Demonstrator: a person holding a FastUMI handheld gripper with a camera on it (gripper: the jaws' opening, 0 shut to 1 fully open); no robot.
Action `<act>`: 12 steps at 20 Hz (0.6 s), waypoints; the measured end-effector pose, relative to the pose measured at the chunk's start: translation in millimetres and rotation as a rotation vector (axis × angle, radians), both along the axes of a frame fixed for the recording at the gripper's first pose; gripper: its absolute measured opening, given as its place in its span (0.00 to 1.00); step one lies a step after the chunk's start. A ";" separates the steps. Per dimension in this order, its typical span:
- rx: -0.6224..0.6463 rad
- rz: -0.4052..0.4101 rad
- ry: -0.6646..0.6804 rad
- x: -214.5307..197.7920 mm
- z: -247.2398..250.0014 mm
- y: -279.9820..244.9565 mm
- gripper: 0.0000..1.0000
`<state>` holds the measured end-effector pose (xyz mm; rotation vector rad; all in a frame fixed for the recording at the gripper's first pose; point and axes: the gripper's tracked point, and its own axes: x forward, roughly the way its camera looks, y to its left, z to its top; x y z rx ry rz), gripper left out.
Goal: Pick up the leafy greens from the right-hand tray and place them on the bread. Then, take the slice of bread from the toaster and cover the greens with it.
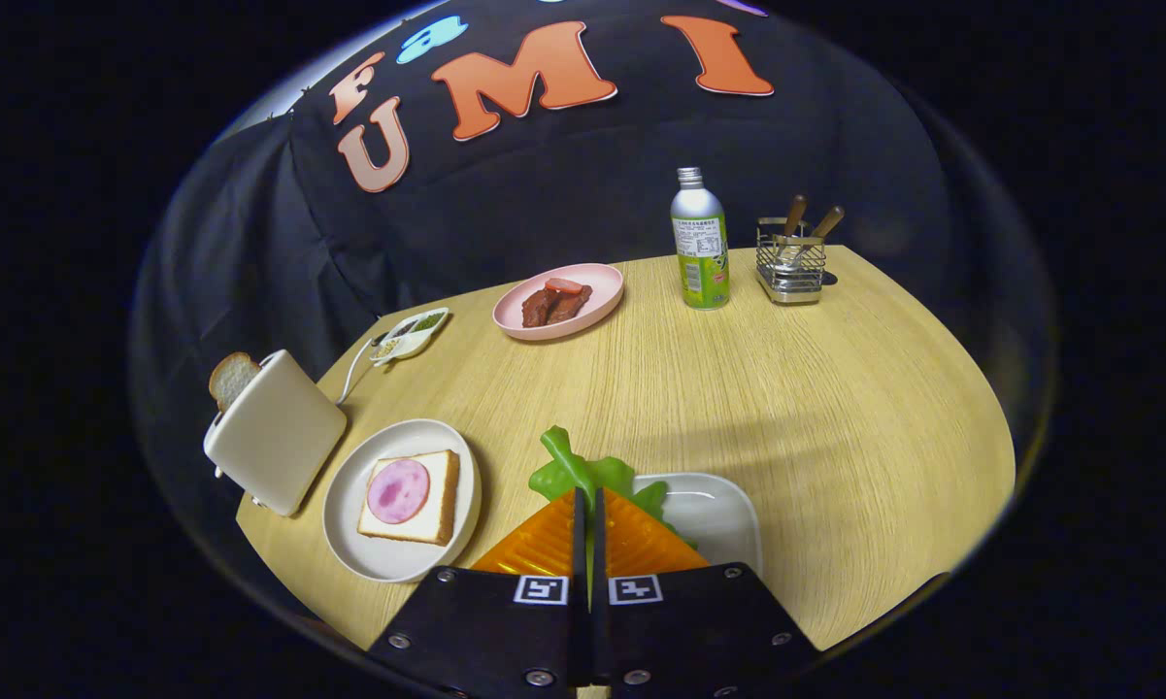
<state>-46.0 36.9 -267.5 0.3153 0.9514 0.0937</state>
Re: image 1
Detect white toaster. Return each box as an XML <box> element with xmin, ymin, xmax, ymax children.
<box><xmin>203</xmin><ymin>349</ymin><xmax>349</xmax><ymax>517</ymax></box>

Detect white toaster cable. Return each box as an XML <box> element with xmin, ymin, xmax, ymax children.
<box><xmin>335</xmin><ymin>335</ymin><xmax>384</xmax><ymax>406</ymax></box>

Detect metal wire utensil holder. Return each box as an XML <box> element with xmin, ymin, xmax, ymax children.
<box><xmin>755</xmin><ymin>217</ymin><xmax>827</xmax><ymax>306</ymax></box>

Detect green lettuce leaf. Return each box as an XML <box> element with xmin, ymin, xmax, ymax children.
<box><xmin>529</xmin><ymin>425</ymin><xmax>676</xmax><ymax>535</ymax></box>

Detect white divided dish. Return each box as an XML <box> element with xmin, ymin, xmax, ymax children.
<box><xmin>369</xmin><ymin>307</ymin><xmax>450</xmax><ymax>366</ymax></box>

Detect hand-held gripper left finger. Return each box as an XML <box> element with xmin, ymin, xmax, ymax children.
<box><xmin>367</xmin><ymin>488</ymin><xmax>593</xmax><ymax>695</ymax></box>

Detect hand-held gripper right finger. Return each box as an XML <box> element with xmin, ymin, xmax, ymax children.
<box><xmin>592</xmin><ymin>488</ymin><xmax>821</xmax><ymax>695</ymax></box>

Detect pink ham slice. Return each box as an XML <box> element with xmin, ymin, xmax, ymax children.
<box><xmin>366</xmin><ymin>459</ymin><xmax>431</xmax><ymax>525</ymax></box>

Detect silver green drink bottle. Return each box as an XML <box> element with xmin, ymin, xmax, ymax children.
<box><xmin>670</xmin><ymin>167</ymin><xmax>731</xmax><ymax>311</ymax></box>

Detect brown meat pieces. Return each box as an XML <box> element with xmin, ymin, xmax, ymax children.
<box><xmin>521</xmin><ymin>283</ymin><xmax>593</xmax><ymax>328</ymax></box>

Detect toasted bread slice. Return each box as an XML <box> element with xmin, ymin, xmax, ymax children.
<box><xmin>208</xmin><ymin>351</ymin><xmax>261</xmax><ymax>413</ymax></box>

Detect white square plate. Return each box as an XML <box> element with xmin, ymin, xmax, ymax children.
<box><xmin>631</xmin><ymin>473</ymin><xmax>763</xmax><ymax>576</ymax></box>

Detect white round plate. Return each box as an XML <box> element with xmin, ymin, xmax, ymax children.
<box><xmin>322</xmin><ymin>418</ymin><xmax>483</xmax><ymax>583</ymax></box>

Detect white bread slice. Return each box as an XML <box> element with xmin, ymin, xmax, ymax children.
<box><xmin>357</xmin><ymin>449</ymin><xmax>460</xmax><ymax>547</ymax></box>

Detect pink plate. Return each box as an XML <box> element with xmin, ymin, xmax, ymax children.
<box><xmin>492</xmin><ymin>263</ymin><xmax>625</xmax><ymax>342</ymax></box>

